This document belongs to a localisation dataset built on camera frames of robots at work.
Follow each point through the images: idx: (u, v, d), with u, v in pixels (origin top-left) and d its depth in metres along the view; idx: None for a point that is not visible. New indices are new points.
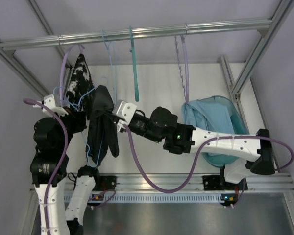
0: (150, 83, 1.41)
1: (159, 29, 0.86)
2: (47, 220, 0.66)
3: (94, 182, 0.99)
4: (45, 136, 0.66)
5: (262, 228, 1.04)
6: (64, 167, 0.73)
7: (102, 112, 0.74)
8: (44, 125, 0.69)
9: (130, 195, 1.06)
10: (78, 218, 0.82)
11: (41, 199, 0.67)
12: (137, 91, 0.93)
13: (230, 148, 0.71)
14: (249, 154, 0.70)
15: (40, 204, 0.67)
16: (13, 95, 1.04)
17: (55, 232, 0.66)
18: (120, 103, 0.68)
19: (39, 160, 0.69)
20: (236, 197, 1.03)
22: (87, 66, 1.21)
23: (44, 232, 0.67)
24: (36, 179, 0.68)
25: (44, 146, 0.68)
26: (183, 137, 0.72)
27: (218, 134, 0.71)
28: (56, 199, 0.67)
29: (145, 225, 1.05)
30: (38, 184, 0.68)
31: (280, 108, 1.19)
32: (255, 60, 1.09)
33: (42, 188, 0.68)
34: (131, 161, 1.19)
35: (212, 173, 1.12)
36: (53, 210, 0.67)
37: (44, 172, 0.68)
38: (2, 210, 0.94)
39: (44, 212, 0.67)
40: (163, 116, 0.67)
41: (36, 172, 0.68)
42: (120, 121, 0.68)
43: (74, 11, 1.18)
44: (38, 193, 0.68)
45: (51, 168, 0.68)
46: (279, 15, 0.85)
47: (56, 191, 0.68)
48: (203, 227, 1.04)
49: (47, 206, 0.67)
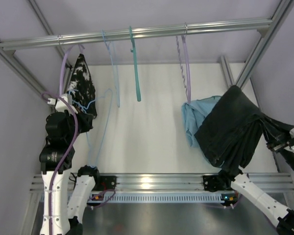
0: (150, 84, 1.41)
1: (159, 29, 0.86)
2: (50, 208, 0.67)
3: (94, 183, 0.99)
4: (57, 125, 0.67)
5: (262, 228, 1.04)
6: (71, 158, 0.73)
7: (258, 117, 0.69)
8: (55, 116, 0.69)
9: (129, 195, 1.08)
10: (78, 216, 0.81)
11: (46, 185, 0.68)
12: (138, 92, 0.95)
13: None
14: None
15: (45, 191, 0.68)
16: (13, 95, 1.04)
17: (56, 222, 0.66)
18: None
19: (48, 149, 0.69)
20: (236, 197, 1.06)
22: (87, 66, 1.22)
23: (45, 222, 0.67)
24: (43, 167, 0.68)
25: (54, 135, 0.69)
26: None
27: None
28: (60, 187, 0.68)
29: (145, 225, 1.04)
30: (45, 172, 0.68)
31: (279, 108, 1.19)
32: (255, 60, 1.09)
33: (48, 176, 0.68)
34: (131, 161, 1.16)
35: (213, 173, 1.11)
36: (57, 198, 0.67)
37: (52, 160, 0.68)
38: (2, 210, 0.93)
39: (48, 199, 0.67)
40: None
41: (44, 159, 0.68)
42: None
43: (74, 11, 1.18)
44: (44, 179, 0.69)
45: (59, 156, 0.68)
46: (279, 14, 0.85)
47: (61, 179, 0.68)
48: (203, 227, 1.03)
49: (52, 194, 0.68)
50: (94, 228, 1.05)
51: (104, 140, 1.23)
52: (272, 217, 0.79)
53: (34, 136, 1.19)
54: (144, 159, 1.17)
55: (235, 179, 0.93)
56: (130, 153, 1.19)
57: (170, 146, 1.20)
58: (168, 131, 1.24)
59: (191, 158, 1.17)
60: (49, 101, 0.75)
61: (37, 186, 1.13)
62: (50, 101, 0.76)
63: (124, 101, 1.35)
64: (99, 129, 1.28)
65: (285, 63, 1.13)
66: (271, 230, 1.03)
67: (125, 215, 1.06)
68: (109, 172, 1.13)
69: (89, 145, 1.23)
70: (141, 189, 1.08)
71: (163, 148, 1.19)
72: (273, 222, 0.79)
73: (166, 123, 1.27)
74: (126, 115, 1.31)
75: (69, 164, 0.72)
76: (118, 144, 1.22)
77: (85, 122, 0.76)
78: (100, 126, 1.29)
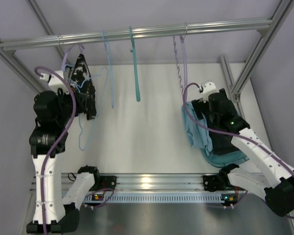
0: (150, 84, 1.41)
1: (159, 29, 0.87)
2: (42, 193, 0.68)
3: (93, 181, 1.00)
4: (46, 106, 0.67)
5: (261, 228, 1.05)
6: (64, 142, 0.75)
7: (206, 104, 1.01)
8: (44, 96, 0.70)
9: (130, 195, 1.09)
10: (76, 202, 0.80)
11: (38, 170, 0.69)
12: (138, 91, 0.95)
13: (261, 157, 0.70)
14: (272, 176, 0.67)
15: (37, 176, 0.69)
16: (12, 95, 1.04)
17: (50, 207, 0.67)
18: (209, 80, 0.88)
19: (38, 132, 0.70)
20: (236, 197, 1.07)
22: (87, 65, 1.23)
23: (38, 207, 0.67)
24: (34, 150, 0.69)
25: (44, 117, 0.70)
26: (234, 127, 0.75)
27: (261, 144, 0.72)
28: (53, 172, 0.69)
29: (145, 224, 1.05)
30: (36, 155, 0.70)
31: (279, 108, 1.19)
32: (255, 60, 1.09)
33: (40, 159, 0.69)
34: (131, 161, 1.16)
35: (213, 174, 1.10)
36: (50, 182, 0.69)
37: (43, 143, 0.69)
38: (2, 209, 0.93)
39: (40, 185, 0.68)
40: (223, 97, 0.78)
41: (35, 142, 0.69)
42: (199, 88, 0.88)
43: (73, 11, 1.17)
44: (35, 163, 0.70)
45: (50, 139, 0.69)
46: (278, 14, 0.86)
47: (53, 163, 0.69)
48: (202, 227, 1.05)
49: (44, 178, 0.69)
50: (94, 227, 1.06)
51: (103, 140, 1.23)
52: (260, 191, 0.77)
53: None
54: (144, 158, 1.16)
55: (231, 172, 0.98)
56: (130, 152, 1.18)
57: (170, 146, 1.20)
58: (168, 130, 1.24)
59: (191, 158, 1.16)
60: (42, 76, 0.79)
61: None
62: (43, 77, 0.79)
63: (124, 101, 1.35)
64: (100, 129, 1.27)
65: (285, 64, 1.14)
66: (270, 229, 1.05)
67: (125, 215, 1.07)
68: (109, 172, 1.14)
69: (89, 145, 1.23)
70: (141, 189, 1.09)
71: (164, 148, 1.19)
72: (263, 197, 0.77)
73: (166, 122, 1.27)
74: (125, 115, 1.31)
75: (61, 148, 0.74)
76: (117, 144, 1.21)
77: (78, 101, 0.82)
78: (100, 126, 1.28)
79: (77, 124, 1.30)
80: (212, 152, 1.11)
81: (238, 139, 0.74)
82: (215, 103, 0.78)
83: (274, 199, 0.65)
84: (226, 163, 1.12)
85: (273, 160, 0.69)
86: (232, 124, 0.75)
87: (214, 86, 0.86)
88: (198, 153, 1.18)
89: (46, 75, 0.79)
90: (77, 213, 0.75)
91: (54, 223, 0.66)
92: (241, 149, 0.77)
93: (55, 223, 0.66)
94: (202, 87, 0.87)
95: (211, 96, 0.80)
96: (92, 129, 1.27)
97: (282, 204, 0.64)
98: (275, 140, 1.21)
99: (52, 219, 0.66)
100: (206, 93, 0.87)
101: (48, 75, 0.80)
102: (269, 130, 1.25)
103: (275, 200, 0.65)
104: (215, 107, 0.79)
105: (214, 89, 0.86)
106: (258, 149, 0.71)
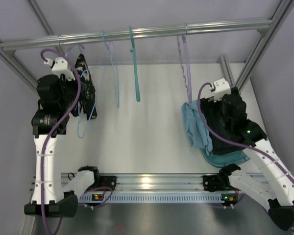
0: (150, 84, 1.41)
1: (159, 29, 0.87)
2: (42, 173, 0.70)
3: (93, 179, 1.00)
4: (49, 87, 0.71)
5: (261, 228, 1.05)
6: (66, 125, 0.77)
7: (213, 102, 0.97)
8: (46, 79, 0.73)
9: (131, 195, 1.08)
10: (75, 191, 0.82)
11: (38, 149, 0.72)
12: (138, 90, 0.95)
13: (276, 176, 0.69)
14: (284, 196, 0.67)
15: (38, 155, 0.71)
16: (12, 95, 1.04)
17: (49, 187, 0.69)
18: (222, 79, 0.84)
19: (41, 114, 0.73)
20: (235, 197, 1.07)
22: (86, 65, 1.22)
23: (37, 187, 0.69)
24: (36, 130, 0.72)
25: (46, 99, 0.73)
26: (250, 136, 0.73)
27: (278, 160, 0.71)
28: (53, 152, 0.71)
29: (145, 224, 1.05)
30: (37, 135, 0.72)
31: (279, 108, 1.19)
32: (255, 60, 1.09)
33: (41, 139, 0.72)
34: (131, 161, 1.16)
35: (213, 174, 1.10)
36: (50, 162, 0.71)
37: (45, 123, 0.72)
38: (2, 209, 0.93)
39: (40, 164, 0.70)
40: (240, 102, 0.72)
41: (37, 123, 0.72)
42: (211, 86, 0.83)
43: (74, 11, 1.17)
44: (36, 143, 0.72)
45: (52, 121, 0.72)
46: (278, 14, 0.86)
47: (54, 143, 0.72)
48: (202, 227, 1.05)
49: (44, 157, 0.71)
50: (94, 227, 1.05)
51: (103, 140, 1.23)
52: (264, 202, 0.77)
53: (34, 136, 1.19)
54: (145, 159, 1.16)
55: (232, 174, 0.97)
56: (130, 153, 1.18)
57: (170, 146, 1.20)
58: (168, 130, 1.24)
59: (192, 158, 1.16)
60: (47, 61, 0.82)
61: None
62: (47, 61, 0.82)
63: (124, 101, 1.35)
64: (100, 129, 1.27)
65: (285, 64, 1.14)
66: (270, 228, 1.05)
67: (125, 215, 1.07)
68: (109, 172, 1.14)
69: (89, 145, 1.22)
70: (141, 189, 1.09)
71: (164, 148, 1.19)
72: (266, 207, 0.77)
73: (166, 122, 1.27)
74: (126, 115, 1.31)
75: (63, 129, 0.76)
76: (117, 144, 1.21)
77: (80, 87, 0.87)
78: (100, 126, 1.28)
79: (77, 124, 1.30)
80: (212, 152, 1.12)
81: (254, 152, 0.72)
82: (231, 107, 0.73)
83: (281, 215, 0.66)
84: (226, 163, 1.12)
85: (287, 180, 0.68)
86: (248, 133, 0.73)
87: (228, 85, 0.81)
88: (198, 153, 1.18)
89: (49, 60, 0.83)
90: (76, 197, 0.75)
91: (53, 203, 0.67)
92: (254, 160, 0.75)
93: (53, 203, 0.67)
94: (214, 86, 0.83)
95: (226, 98, 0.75)
96: (92, 129, 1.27)
97: (289, 221, 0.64)
98: (275, 140, 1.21)
99: (50, 199, 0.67)
100: (218, 93, 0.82)
101: (51, 60, 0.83)
102: (269, 130, 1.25)
103: (279, 214, 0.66)
104: (230, 112, 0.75)
105: (228, 88, 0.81)
106: (273, 165, 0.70)
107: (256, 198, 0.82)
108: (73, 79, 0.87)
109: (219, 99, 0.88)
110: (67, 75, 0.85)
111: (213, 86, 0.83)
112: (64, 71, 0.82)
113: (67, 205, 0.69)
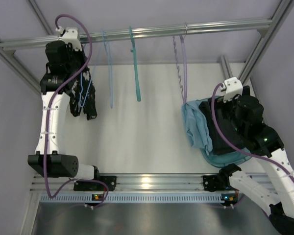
0: (150, 83, 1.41)
1: (159, 29, 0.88)
2: (47, 124, 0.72)
3: (93, 175, 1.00)
4: (56, 50, 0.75)
5: (261, 228, 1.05)
6: (71, 87, 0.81)
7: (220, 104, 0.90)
8: (55, 43, 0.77)
9: (130, 195, 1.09)
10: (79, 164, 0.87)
11: (45, 105, 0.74)
12: (138, 91, 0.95)
13: (288, 190, 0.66)
14: (293, 210, 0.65)
15: (44, 109, 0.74)
16: (12, 95, 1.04)
17: (53, 138, 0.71)
18: (233, 77, 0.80)
19: (49, 75, 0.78)
20: (235, 197, 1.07)
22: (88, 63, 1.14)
23: (42, 139, 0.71)
24: (44, 88, 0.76)
25: (54, 61, 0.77)
26: (268, 143, 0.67)
27: (293, 173, 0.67)
28: (58, 107, 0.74)
29: (145, 225, 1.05)
30: (45, 93, 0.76)
31: (279, 108, 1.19)
32: (255, 60, 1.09)
33: (48, 96, 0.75)
34: (130, 161, 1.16)
35: (213, 173, 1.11)
36: (55, 116, 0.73)
37: (52, 82, 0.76)
38: (2, 209, 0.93)
39: (46, 117, 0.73)
40: (257, 105, 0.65)
41: (46, 82, 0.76)
42: (223, 84, 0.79)
43: (73, 11, 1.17)
44: (43, 100, 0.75)
45: (59, 82, 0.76)
46: (279, 15, 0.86)
47: (60, 100, 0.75)
48: (202, 227, 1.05)
49: (50, 112, 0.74)
50: (94, 227, 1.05)
51: (103, 139, 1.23)
52: (264, 205, 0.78)
53: (34, 136, 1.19)
54: (146, 159, 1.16)
55: (232, 175, 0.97)
56: (130, 152, 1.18)
57: (170, 146, 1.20)
58: (168, 130, 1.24)
59: (192, 158, 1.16)
60: (59, 29, 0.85)
61: (37, 186, 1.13)
62: (59, 29, 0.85)
63: (124, 101, 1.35)
64: (100, 129, 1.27)
65: (284, 64, 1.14)
66: (270, 228, 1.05)
67: (125, 215, 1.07)
68: (109, 171, 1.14)
69: (89, 145, 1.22)
70: (141, 189, 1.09)
71: (164, 148, 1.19)
72: (267, 211, 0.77)
73: (166, 122, 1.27)
74: (126, 115, 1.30)
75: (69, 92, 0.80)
76: (117, 144, 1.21)
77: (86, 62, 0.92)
78: (100, 126, 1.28)
79: (77, 125, 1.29)
80: (211, 152, 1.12)
81: (269, 163, 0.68)
82: (246, 110, 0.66)
83: (285, 224, 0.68)
84: (226, 163, 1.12)
85: None
86: (264, 141, 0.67)
87: (239, 85, 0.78)
88: (198, 153, 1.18)
89: (61, 28, 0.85)
90: (75, 159, 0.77)
91: (55, 153, 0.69)
92: (266, 169, 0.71)
93: (55, 153, 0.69)
94: (225, 86, 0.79)
95: (241, 100, 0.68)
96: (92, 129, 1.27)
97: (292, 230, 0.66)
98: None
99: (53, 150, 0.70)
100: (228, 94, 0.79)
101: (63, 30, 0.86)
102: None
103: (284, 224, 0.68)
104: (245, 115, 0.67)
105: (239, 89, 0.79)
106: (286, 178, 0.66)
107: (257, 200, 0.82)
108: (80, 50, 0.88)
109: (228, 100, 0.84)
110: (75, 45, 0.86)
111: (224, 86, 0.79)
112: (72, 40, 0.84)
113: (70, 160, 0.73)
